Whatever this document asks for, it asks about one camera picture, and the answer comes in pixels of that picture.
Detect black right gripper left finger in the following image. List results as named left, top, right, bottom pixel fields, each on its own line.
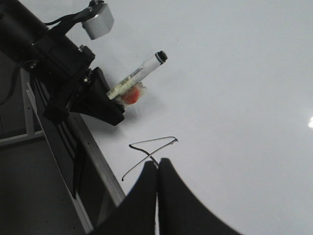
left=90, top=161, right=157, bottom=235

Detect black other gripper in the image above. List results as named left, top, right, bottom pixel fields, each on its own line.
left=24, top=35, right=125, bottom=126

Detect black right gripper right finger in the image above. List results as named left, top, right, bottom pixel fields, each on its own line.
left=157, top=158, right=239, bottom=235

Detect red magnet taped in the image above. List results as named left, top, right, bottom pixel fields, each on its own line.
left=116, top=82, right=146, bottom=107

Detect white whiteboard marker pen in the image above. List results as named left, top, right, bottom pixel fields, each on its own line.
left=107, top=51, right=168, bottom=100

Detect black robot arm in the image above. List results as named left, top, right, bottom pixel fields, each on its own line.
left=0, top=0, right=236, bottom=235

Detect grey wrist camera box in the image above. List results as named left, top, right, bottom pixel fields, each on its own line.
left=82, top=0, right=114, bottom=40

